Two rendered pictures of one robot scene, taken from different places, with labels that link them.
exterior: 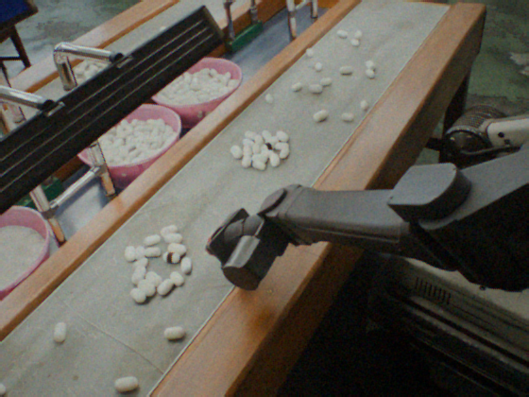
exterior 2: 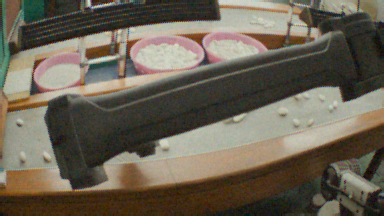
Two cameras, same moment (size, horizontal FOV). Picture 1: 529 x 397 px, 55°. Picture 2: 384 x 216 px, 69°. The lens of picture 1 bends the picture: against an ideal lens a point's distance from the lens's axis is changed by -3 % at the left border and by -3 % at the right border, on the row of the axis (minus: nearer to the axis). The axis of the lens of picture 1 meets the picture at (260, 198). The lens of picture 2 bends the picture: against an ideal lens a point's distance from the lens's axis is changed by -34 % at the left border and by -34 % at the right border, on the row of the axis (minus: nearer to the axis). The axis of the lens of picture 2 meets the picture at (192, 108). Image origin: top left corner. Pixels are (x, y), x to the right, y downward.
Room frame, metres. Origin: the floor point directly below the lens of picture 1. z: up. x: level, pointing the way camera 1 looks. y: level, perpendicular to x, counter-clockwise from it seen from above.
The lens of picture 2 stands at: (0.08, -0.42, 1.46)
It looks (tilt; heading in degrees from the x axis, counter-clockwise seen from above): 37 degrees down; 30
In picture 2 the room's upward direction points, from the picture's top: 7 degrees clockwise
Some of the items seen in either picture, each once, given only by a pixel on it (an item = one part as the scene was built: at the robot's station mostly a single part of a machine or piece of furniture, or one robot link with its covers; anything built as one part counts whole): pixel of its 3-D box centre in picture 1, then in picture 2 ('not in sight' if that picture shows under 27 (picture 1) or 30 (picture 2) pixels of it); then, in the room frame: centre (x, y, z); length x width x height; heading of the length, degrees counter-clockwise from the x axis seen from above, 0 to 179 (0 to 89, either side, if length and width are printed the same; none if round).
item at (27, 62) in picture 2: not in sight; (18, 77); (0.58, 0.70, 0.77); 0.33 x 0.15 x 0.01; 53
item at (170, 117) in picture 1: (132, 148); (165, 61); (1.10, 0.30, 0.72); 0.27 x 0.27 x 0.10
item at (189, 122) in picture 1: (197, 94); (235, 56); (1.33, 0.14, 0.72); 0.27 x 0.27 x 0.10
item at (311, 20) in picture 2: not in sight; (351, 23); (1.50, -0.34, 1.08); 0.62 x 0.08 x 0.07; 143
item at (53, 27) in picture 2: (91, 102); (109, 15); (0.72, 0.24, 1.08); 0.62 x 0.08 x 0.07; 143
